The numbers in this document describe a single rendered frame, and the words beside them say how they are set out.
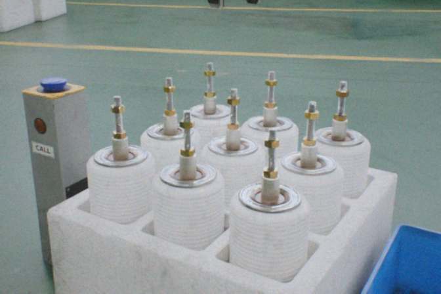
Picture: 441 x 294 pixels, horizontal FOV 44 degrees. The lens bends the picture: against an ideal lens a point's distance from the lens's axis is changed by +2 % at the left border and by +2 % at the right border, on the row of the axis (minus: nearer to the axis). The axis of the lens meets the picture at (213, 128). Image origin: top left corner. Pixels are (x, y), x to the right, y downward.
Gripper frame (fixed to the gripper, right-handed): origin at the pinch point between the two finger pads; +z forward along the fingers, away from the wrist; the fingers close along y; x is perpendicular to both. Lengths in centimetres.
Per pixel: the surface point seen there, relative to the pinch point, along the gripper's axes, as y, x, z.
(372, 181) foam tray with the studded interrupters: 18.4, -12.5, 28.9
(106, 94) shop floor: 43, 111, 47
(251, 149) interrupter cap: 0.7, -3.2, 21.6
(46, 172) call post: -18.5, 24.6, 29.0
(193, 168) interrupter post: -11.3, -4.4, 20.5
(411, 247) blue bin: 20.4, -19.1, 38.4
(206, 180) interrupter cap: -10.9, -6.4, 21.6
